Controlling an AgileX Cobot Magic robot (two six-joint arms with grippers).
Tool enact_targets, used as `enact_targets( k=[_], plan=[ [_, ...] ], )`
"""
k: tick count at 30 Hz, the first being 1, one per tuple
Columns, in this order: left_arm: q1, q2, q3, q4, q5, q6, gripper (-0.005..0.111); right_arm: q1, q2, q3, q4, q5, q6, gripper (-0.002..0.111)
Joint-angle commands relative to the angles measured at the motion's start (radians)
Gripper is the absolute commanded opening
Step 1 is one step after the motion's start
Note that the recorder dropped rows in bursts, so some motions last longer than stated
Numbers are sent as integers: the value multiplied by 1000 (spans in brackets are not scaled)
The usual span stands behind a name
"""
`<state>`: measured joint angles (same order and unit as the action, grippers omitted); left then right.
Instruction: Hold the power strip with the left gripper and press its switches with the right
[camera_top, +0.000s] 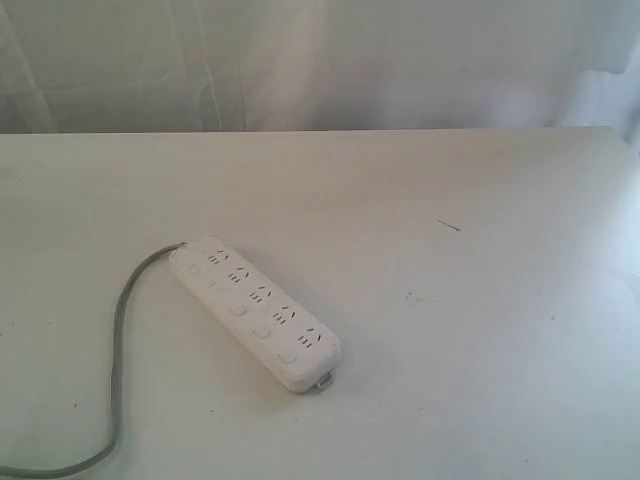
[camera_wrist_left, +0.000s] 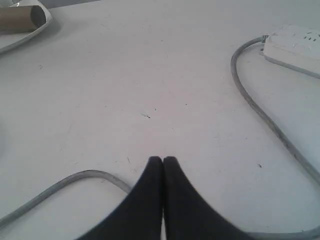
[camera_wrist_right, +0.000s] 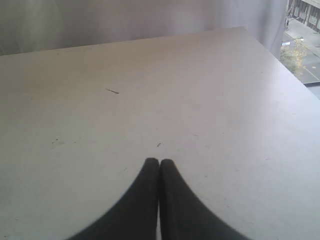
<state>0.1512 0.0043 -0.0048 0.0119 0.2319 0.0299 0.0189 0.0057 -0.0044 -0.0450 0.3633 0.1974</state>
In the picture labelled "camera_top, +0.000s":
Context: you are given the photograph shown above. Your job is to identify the white five-outlet power strip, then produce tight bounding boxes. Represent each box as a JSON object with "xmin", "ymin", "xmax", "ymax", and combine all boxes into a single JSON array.
[{"xmin": 169, "ymin": 235, "xmax": 341, "ymax": 393}]

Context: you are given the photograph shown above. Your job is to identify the white backdrop curtain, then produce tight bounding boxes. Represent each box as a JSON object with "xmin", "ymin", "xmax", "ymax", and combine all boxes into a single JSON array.
[{"xmin": 1, "ymin": 1, "xmax": 639, "ymax": 133}]

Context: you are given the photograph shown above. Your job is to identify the grey power cable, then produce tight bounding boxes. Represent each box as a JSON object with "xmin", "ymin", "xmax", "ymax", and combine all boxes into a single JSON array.
[{"xmin": 0, "ymin": 241, "xmax": 188, "ymax": 480}]

